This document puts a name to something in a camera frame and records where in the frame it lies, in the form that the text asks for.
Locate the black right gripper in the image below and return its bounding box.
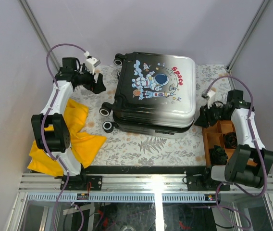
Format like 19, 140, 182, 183
193, 101, 230, 129

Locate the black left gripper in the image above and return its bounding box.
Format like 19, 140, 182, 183
74, 64, 106, 94

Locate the black suitcase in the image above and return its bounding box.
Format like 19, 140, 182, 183
99, 52, 196, 139

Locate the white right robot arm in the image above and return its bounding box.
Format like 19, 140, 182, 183
195, 90, 273, 190

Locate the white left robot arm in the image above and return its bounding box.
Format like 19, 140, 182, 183
31, 54, 106, 190

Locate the wooden compartment organizer tray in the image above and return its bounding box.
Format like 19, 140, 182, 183
201, 120, 257, 168

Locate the black rolled item middle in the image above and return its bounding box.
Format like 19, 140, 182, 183
223, 132, 237, 149

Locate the dark green rolled item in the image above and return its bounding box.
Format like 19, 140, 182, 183
209, 145, 228, 165

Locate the yellow Snoopy t-shirt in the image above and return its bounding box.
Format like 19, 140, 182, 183
27, 99, 107, 177

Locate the floral patterned table cloth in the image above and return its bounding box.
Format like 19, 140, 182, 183
54, 64, 233, 167

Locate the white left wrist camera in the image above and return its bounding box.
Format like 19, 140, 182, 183
84, 51, 101, 75

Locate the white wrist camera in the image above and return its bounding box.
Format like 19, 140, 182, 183
84, 51, 101, 75
201, 87, 217, 109

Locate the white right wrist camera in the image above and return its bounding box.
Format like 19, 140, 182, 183
201, 87, 217, 109

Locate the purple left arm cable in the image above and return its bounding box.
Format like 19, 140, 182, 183
40, 43, 90, 231

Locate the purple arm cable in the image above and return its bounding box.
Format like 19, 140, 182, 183
201, 76, 269, 231
40, 43, 90, 231

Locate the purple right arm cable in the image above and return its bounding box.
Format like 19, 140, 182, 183
201, 76, 269, 231

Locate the aluminium front rail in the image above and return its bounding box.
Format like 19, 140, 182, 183
18, 173, 273, 193

